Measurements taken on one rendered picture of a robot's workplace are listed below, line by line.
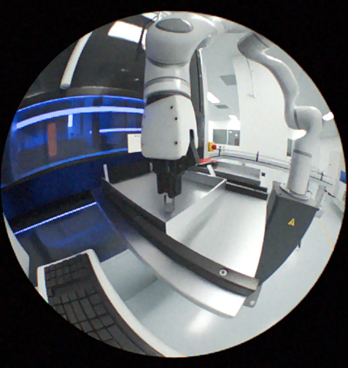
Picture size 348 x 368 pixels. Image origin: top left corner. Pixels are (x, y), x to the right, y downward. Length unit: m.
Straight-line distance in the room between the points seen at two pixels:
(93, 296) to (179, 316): 0.85
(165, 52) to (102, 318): 0.36
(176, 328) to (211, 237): 0.90
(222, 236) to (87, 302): 0.25
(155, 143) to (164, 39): 0.16
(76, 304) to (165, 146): 0.29
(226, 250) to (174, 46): 0.28
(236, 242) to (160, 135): 0.20
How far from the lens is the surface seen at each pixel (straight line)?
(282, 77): 0.58
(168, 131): 0.17
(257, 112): 2.16
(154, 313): 1.03
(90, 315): 0.22
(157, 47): 0.18
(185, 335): 1.03
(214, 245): 0.18
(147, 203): 0.28
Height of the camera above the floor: 1.02
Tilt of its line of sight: 20 degrees down
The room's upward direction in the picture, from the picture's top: straight up
